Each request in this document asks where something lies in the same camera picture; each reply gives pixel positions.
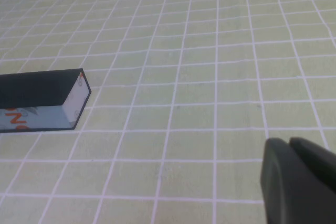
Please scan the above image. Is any green grid tablecloth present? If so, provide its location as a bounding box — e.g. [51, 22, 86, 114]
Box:
[0, 0, 336, 224]

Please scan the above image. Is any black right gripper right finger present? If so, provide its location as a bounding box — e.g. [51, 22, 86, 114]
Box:
[288, 136, 336, 195]

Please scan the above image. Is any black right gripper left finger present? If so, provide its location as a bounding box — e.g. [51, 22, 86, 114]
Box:
[259, 137, 336, 224]

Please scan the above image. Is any black printed glasses case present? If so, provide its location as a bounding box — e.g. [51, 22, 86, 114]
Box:
[0, 68, 92, 133]

